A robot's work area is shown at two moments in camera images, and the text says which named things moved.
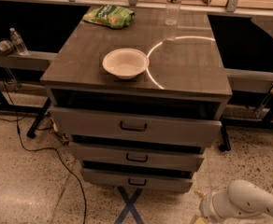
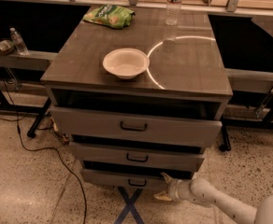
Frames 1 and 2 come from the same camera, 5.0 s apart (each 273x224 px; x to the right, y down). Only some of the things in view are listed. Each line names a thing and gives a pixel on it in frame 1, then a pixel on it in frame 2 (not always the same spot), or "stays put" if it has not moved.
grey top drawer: [136, 127] stays put
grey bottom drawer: [136, 181] stays put
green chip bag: [110, 15] stays put
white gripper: [206, 204] to [174, 189]
